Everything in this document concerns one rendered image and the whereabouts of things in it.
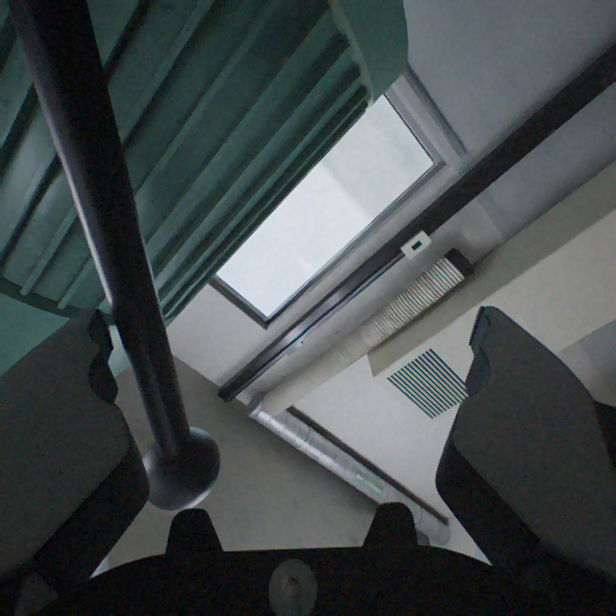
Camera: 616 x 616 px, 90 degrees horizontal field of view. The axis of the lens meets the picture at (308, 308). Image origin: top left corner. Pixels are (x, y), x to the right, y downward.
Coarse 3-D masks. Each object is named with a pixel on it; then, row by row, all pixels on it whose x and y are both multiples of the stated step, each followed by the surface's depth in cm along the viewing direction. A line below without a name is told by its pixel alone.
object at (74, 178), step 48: (48, 0) 6; (48, 48) 6; (96, 48) 7; (48, 96) 7; (96, 96) 7; (96, 144) 7; (96, 192) 8; (96, 240) 8; (144, 240) 9; (144, 288) 9; (144, 336) 10; (144, 384) 11; (192, 432) 14; (192, 480) 13
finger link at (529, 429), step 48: (480, 336) 10; (528, 336) 9; (480, 384) 8; (528, 384) 7; (576, 384) 7; (480, 432) 6; (528, 432) 6; (576, 432) 6; (480, 480) 5; (528, 480) 5; (576, 480) 5; (480, 528) 6; (528, 528) 5; (576, 528) 5
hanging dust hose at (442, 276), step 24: (456, 264) 145; (408, 288) 157; (432, 288) 150; (384, 312) 161; (408, 312) 157; (360, 336) 166; (384, 336) 164; (312, 360) 187; (336, 360) 173; (288, 384) 186; (312, 384) 180
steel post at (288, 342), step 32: (608, 64) 117; (576, 96) 122; (544, 128) 127; (512, 160) 133; (448, 192) 142; (480, 192) 139; (416, 224) 146; (384, 256) 154; (352, 288) 162; (320, 320) 170; (288, 352) 182; (224, 384) 201
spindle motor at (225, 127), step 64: (0, 0) 11; (128, 0) 10; (192, 0) 11; (256, 0) 11; (320, 0) 11; (384, 0) 12; (0, 64) 11; (128, 64) 11; (192, 64) 12; (256, 64) 12; (320, 64) 13; (384, 64) 14; (0, 128) 12; (128, 128) 12; (192, 128) 13; (256, 128) 14; (320, 128) 16; (0, 192) 13; (64, 192) 13; (192, 192) 14; (256, 192) 16; (0, 256) 14; (64, 256) 15; (192, 256) 18; (0, 320) 16; (64, 320) 17
